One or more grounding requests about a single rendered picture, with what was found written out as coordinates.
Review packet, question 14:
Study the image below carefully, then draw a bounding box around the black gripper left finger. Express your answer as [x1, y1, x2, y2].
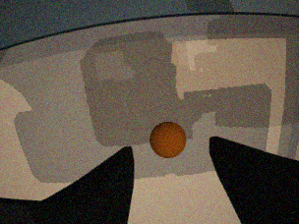
[0, 146, 134, 224]

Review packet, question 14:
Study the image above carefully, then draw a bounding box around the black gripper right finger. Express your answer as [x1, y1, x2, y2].
[209, 136, 299, 224]

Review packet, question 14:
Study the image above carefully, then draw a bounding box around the orange-brown ball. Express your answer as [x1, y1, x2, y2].
[149, 121, 186, 158]

